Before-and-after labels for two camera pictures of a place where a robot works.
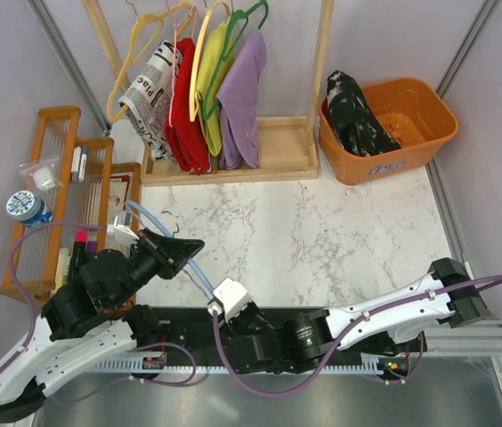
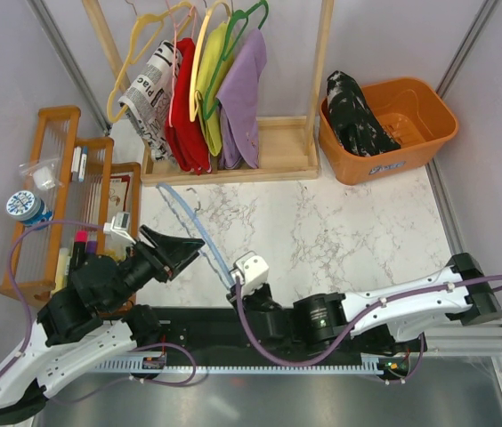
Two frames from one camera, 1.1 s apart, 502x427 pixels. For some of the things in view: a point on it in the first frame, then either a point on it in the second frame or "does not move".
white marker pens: [79, 163] does not move
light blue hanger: [154, 219] -> [205, 233]
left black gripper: [171, 253] does not move
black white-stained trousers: [357, 126] does not move
